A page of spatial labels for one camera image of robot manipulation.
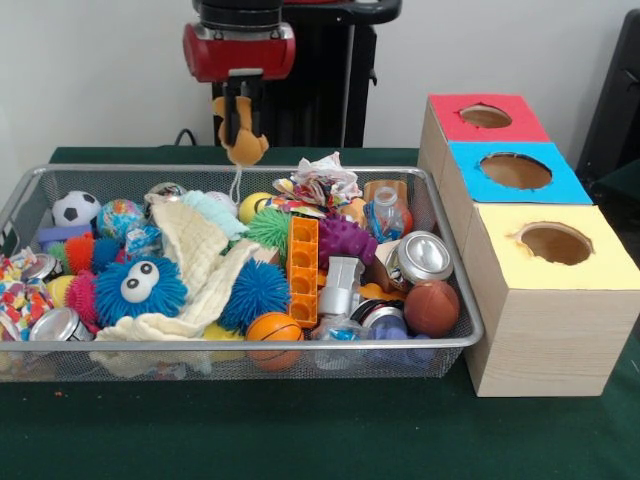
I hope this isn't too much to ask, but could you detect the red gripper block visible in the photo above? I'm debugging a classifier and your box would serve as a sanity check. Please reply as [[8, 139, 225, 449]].
[[182, 22, 297, 146]]

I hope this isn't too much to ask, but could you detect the brown plush teddy bear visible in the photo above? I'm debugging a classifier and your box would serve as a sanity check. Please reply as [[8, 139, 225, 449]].
[[212, 94, 270, 201]]

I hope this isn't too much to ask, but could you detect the clear mesh bin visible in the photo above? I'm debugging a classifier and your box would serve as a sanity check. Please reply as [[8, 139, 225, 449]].
[[0, 164, 484, 384]]

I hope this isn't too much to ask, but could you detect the wooden box with three holes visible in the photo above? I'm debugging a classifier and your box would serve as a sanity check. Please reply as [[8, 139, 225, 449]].
[[417, 92, 640, 399]]

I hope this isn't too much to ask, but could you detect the cream muslin cloth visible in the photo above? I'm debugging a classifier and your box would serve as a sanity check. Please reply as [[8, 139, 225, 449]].
[[94, 199, 261, 344]]

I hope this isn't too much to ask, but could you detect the globe print ball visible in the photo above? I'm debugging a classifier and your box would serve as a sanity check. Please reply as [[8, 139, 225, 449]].
[[95, 198, 146, 239]]

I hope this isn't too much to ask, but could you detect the purple spiky toy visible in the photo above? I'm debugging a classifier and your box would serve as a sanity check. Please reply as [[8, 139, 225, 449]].
[[317, 217, 379, 269]]

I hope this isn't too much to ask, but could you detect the orange plastic block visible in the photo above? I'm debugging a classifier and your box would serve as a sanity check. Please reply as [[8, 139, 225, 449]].
[[287, 215, 320, 329]]

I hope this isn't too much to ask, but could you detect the blue spiky ball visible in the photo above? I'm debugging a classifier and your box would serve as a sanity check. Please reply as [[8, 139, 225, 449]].
[[217, 258, 292, 335]]

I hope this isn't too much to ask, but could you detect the black and white soccer ball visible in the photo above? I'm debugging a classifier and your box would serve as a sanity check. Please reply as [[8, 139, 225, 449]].
[[51, 190, 103, 227]]

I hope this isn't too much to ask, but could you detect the blue fuzzy ball with eyes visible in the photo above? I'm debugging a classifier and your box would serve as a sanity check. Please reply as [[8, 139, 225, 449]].
[[93, 254, 189, 329]]

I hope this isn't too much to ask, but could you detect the orange basketball toy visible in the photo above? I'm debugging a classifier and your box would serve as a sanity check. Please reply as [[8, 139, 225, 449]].
[[244, 312, 305, 372]]

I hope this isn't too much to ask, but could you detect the silver drink can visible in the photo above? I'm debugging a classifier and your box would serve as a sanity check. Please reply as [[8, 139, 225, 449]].
[[384, 230, 455, 294]]

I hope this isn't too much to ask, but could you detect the brown football toy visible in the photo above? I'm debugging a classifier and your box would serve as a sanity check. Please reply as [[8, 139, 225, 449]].
[[403, 279, 461, 337]]

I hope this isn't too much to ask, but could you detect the dark green tablecloth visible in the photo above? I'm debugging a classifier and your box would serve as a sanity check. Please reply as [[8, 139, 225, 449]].
[[0, 145, 640, 480]]

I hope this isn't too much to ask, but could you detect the black chair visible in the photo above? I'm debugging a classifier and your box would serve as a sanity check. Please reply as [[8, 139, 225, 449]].
[[574, 7, 640, 176]]

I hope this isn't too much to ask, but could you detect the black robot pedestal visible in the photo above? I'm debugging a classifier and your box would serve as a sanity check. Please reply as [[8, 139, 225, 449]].
[[209, 0, 404, 149]]

